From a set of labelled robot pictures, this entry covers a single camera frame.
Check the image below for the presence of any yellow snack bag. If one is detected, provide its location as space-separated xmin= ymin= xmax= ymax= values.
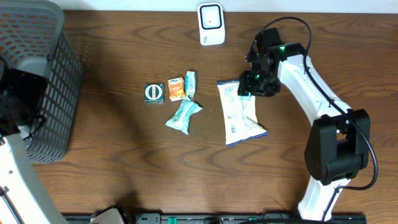
xmin=217 ymin=80 xmax=268 ymax=147

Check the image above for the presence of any light blue tissue pack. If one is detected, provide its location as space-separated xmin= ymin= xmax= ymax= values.
xmin=185 ymin=71 xmax=197 ymax=98

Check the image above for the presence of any orange Kleenex tissue pack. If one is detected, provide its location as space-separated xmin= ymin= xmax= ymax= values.
xmin=168 ymin=77 xmax=186 ymax=101

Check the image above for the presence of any teal snack packet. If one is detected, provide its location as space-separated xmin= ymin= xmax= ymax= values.
xmin=165 ymin=96 xmax=202 ymax=135

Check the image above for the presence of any green round-logo box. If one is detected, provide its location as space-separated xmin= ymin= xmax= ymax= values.
xmin=144 ymin=83 xmax=164 ymax=104

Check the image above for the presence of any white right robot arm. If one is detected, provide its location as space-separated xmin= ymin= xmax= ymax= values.
xmin=238 ymin=28 xmax=370 ymax=221

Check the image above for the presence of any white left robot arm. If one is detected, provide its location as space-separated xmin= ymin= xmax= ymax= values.
xmin=1 ymin=58 xmax=67 ymax=223

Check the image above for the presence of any grey plastic basket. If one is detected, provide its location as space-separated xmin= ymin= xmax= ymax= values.
xmin=1 ymin=1 xmax=83 ymax=164

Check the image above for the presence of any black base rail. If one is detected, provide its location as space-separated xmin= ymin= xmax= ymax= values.
xmin=63 ymin=212 xmax=368 ymax=224

